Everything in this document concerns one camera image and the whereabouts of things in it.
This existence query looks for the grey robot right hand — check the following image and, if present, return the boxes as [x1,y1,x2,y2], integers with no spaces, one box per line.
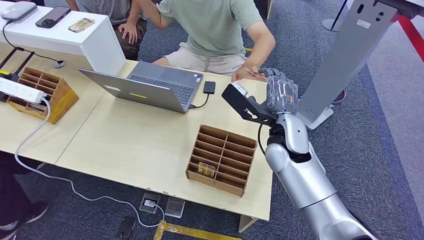
[248,67,299,116]

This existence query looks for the person's left hand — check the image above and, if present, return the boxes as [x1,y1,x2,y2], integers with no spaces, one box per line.
[231,63,268,83]
[117,22,139,45]

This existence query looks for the wooden slotted card box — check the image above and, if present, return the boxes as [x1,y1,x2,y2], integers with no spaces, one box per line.
[185,124,259,198]

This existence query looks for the person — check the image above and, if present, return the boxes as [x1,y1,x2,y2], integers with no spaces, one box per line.
[0,150,50,240]
[64,0,149,62]
[134,0,276,83]

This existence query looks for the black external drive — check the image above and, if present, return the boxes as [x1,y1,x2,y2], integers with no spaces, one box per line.
[202,81,217,95]

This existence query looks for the white desk riser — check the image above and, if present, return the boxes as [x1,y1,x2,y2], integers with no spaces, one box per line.
[0,3,127,76]

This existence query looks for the round dark floor base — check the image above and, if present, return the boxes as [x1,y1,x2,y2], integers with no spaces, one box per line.
[331,89,347,105]

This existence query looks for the grey laptop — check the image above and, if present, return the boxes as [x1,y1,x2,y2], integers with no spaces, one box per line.
[78,60,205,115]

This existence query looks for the black smartphone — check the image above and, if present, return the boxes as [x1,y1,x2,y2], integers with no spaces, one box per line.
[35,6,72,29]

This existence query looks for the silver kiosk stand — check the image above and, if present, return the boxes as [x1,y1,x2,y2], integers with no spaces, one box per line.
[294,0,398,132]

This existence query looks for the black stanchion with round base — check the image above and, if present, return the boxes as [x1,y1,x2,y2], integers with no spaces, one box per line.
[321,0,349,33]

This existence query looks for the wooden compartment organizer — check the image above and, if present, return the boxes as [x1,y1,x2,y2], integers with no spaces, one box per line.
[6,66,80,125]

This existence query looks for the grey flat box device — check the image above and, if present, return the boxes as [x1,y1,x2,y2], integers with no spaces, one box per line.
[0,1,38,23]

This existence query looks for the cards in wooden organizer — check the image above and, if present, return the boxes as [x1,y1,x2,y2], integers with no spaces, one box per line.
[24,102,47,114]

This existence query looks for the black folding stand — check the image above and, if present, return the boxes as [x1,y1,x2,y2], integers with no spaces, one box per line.
[0,47,36,103]

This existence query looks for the white power strip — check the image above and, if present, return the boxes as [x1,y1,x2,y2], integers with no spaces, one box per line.
[0,77,48,105]

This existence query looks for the clear floor socket lid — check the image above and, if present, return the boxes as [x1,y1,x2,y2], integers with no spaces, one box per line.
[164,197,186,219]

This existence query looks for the floor socket box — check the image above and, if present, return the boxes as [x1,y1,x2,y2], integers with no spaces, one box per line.
[139,193,162,215]

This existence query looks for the black floor object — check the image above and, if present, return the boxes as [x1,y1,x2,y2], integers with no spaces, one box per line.
[114,215,137,240]

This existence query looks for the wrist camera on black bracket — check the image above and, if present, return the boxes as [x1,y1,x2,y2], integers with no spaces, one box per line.
[221,81,279,127]

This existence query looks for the black drive cable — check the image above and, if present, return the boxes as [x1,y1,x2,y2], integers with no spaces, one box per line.
[189,93,211,110]

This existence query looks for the thin black cable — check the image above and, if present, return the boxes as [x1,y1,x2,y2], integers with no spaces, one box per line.
[2,20,62,64]

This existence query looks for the white power cable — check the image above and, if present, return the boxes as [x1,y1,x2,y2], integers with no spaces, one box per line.
[14,97,166,229]

